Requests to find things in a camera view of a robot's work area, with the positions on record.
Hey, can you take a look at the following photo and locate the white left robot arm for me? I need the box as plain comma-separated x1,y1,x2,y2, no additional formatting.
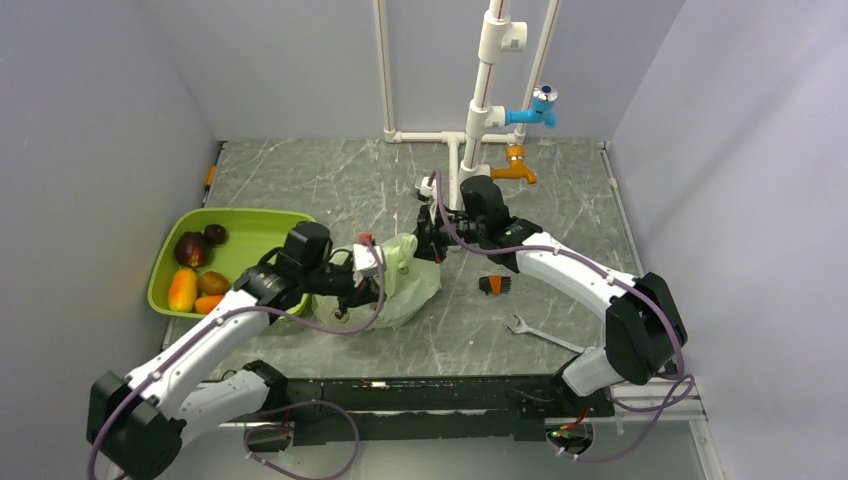
86,222,387,479

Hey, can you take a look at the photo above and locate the silver metal wrench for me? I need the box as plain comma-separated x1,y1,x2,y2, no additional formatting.
503,315,601,355

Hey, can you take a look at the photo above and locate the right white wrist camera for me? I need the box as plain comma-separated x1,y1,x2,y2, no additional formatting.
415,175,438,203

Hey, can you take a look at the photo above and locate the orange plastic faucet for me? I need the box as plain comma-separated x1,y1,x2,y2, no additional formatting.
490,144,538,185

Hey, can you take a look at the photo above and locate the green plastic basin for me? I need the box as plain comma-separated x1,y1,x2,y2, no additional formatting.
147,207,313,319

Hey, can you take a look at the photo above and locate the brown fake kiwi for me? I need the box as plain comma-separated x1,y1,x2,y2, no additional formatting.
197,271,231,296

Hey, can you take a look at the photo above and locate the dark maroon fake plum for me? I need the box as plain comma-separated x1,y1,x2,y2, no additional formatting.
202,224,228,247

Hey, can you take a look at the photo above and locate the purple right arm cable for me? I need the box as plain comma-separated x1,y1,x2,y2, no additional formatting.
429,169,697,413

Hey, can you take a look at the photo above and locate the white PVC pipe frame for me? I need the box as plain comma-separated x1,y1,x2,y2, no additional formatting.
372,0,564,212

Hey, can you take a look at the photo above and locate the light green plastic bag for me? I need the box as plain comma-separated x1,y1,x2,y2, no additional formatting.
311,233,441,330

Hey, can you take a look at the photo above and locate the blue plastic faucet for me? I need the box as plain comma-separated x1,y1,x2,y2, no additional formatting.
504,84,558,128

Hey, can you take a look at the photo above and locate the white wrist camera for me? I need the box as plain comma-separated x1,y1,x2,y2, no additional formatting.
415,175,438,203
351,232,385,278

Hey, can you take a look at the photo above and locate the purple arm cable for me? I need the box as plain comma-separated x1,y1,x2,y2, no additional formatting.
429,169,697,413
87,241,388,480

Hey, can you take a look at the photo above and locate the black orange small tool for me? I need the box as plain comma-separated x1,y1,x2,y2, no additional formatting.
478,275,512,296

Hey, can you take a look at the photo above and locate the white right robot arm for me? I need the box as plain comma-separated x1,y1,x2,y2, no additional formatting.
414,172,688,415

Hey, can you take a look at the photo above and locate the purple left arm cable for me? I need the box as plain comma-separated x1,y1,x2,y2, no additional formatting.
87,241,388,480

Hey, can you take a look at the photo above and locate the orange fake carrot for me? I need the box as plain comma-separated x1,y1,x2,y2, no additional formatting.
194,295,224,315

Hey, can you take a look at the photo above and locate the yellow orange fake mango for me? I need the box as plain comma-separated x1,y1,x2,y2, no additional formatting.
167,268,198,313

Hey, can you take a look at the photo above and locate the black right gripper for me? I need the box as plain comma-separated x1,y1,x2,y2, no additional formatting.
399,200,487,263

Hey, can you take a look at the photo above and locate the dark red fake apple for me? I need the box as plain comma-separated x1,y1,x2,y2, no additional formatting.
173,231,210,269

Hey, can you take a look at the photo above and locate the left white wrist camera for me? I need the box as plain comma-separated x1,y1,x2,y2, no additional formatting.
351,232,385,278

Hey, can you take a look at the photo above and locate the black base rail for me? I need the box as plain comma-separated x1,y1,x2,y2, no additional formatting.
239,374,615,446

